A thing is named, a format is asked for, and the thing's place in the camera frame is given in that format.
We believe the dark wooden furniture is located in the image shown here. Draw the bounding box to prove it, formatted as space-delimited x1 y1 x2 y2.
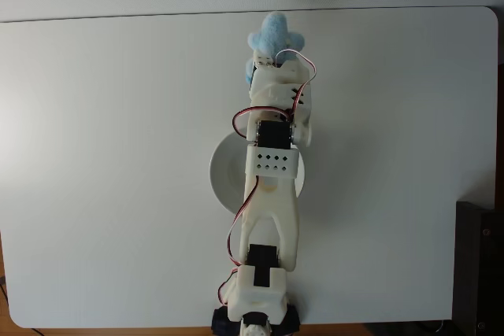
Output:
452 201 504 336

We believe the black table clamp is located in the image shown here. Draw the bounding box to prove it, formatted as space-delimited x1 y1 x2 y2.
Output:
211 306 238 335
282 302 302 334

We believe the red white black servo cable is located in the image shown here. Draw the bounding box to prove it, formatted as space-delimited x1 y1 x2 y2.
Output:
275 49 318 116

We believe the skyblue plush doll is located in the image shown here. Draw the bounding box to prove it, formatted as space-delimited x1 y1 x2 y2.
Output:
244 12 306 86

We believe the white bowl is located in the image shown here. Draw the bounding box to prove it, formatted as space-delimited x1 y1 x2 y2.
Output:
209 131 306 215

